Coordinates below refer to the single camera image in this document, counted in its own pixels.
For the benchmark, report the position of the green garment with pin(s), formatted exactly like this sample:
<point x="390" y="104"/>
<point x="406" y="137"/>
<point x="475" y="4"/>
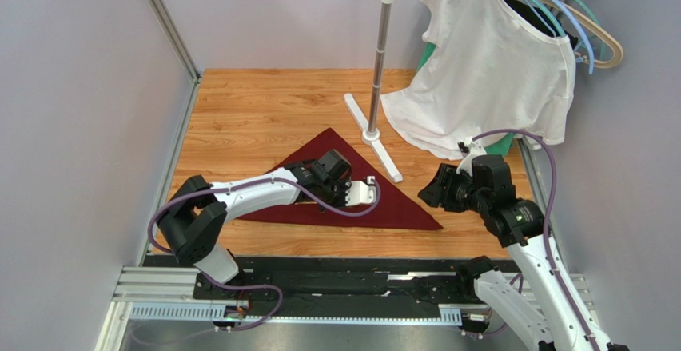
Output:
<point x="501" y="147"/>

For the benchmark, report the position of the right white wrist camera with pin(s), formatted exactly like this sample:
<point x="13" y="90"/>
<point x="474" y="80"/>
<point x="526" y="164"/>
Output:
<point x="470" y="150"/>

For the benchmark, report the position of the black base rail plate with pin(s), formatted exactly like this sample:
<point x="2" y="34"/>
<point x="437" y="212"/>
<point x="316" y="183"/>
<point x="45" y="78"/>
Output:
<point x="375" y="288"/>

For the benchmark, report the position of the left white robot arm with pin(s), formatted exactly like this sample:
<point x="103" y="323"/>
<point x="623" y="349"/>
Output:
<point x="192" y="221"/>

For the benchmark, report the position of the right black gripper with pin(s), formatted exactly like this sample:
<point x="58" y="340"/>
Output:
<point x="444" y="189"/>

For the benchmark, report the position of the aluminium frame rail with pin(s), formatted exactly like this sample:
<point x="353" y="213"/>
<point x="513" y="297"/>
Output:
<point x="173" y="34"/>

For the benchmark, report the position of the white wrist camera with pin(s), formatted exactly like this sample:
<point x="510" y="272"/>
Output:
<point x="361" y="192"/>
<point x="470" y="150"/>

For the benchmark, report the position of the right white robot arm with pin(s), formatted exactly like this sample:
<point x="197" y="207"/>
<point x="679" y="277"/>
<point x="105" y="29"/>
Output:
<point x="558" y="319"/>

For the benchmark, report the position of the dark red cloth napkin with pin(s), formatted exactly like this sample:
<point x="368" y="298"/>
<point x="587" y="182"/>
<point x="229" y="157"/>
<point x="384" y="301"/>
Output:
<point x="394" y="211"/>

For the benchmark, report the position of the white clothes rack stand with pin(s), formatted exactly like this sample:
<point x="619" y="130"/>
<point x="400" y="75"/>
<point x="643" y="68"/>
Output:
<point x="368" y="123"/>

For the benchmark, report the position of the wooden hanger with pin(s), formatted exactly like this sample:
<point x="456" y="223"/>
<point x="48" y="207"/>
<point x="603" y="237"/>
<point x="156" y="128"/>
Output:
<point x="596" y="47"/>

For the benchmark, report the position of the white t-shirt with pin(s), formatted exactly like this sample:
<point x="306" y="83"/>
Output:
<point x="490" y="70"/>

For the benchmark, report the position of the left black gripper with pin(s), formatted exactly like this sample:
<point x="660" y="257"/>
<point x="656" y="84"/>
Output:
<point x="342" y="184"/>

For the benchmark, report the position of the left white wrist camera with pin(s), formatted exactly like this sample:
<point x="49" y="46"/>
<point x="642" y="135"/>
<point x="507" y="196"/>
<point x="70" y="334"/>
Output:
<point x="361" y="192"/>

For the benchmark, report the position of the black garment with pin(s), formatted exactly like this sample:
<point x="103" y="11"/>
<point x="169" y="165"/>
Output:
<point x="535" y="17"/>

